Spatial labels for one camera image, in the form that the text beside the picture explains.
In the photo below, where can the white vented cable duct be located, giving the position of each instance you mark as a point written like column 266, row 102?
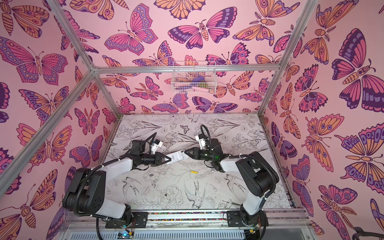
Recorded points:
column 176, row 235

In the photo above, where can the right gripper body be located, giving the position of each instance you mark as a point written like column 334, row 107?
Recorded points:
column 197, row 154

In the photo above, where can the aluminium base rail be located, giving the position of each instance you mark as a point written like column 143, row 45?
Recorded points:
column 220, row 219

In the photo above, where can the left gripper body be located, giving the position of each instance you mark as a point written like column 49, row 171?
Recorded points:
column 147, row 159

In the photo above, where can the white remote with display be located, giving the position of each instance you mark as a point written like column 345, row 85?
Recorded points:
column 177, row 156

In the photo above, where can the white wire basket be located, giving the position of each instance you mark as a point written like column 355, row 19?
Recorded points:
column 194, row 77

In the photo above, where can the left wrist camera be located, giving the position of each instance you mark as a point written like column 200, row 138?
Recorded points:
column 155, row 145

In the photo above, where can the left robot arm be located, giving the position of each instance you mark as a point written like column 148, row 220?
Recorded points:
column 87, row 193

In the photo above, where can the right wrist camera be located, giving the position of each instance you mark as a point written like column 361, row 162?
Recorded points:
column 202, row 141

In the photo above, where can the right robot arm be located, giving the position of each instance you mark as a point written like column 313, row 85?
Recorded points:
column 259, row 176

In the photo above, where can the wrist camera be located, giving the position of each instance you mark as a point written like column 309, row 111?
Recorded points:
column 155, row 145
column 202, row 141

